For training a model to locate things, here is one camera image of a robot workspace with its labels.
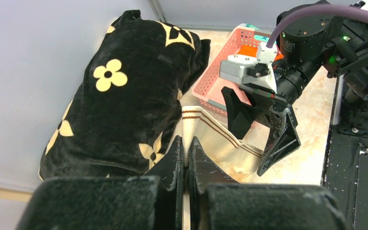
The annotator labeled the black floral pillow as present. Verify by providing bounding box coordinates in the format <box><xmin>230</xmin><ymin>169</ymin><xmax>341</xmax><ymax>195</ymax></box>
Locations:
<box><xmin>38</xmin><ymin>10</ymin><xmax>211</xmax><ymax>180</ymax></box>

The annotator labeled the pink plastic basket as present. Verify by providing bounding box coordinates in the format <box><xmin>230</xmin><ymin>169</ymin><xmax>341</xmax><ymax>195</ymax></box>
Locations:
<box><xmin>192</xmin><ymin>26</ymin><xmax>261</xmax><ymax>113</ymax></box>

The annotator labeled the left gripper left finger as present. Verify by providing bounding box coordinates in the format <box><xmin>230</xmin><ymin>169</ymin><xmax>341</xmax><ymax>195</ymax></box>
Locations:
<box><xmin>16</xmin><ymin>136</ymin><xmax>184</xmax><ymax>230</ymax></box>

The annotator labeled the cream boxer underwear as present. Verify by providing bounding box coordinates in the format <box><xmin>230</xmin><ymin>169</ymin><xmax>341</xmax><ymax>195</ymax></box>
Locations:
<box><xmin>182</xmin><ymin>106</ymin><xmax>262</xmax><ymax>175</ymax></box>

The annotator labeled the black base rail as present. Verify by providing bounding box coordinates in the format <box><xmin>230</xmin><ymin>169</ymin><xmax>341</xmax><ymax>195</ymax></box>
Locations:
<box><xmin>322</xmin><ymin>77</ymin><xmax>368</xmax><ymax>230</ymax></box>

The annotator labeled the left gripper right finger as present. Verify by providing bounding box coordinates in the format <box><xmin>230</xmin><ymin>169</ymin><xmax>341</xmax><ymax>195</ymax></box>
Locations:
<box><xmin>188</xmin><ymin>137</ymin><xmax>347</xmax><ymax>230</ymax></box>

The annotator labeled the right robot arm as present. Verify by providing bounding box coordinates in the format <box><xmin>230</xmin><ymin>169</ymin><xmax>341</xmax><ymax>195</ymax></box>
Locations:
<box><xmin>219</xmin><ymin>0</ymin><xmax>368</xmax><ymax>175</ymax></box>

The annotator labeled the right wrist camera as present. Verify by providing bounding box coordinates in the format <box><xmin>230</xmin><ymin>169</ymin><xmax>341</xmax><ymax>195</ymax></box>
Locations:
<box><xmin>219</xmin><ymin>43</ymin><xmax>279</xmax><ymax>93</ymax></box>

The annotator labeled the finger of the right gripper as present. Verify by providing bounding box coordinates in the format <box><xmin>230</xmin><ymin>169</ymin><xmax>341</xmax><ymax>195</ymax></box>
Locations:
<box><xmin>257</xmin><ymin>106</ymin><xmax>301</xmax><ymax>176</ymax></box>
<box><xmin>221</xmin><ymin>87</ymin><xmax>259</xmax><ymax>139</ymax></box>

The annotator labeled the orange underwear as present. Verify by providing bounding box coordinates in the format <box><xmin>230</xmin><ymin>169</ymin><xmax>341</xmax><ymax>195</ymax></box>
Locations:
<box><xmin>236</xmin><ymin>44</ymin><xmax>283</xmax><ymax>62</ymax></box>

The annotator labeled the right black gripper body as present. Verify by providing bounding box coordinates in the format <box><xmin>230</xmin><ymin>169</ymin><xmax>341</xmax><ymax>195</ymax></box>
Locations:
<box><xmin>241</xmin><ymin>68</ymin><xmax>299</xmax><ymax>127</ymax></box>

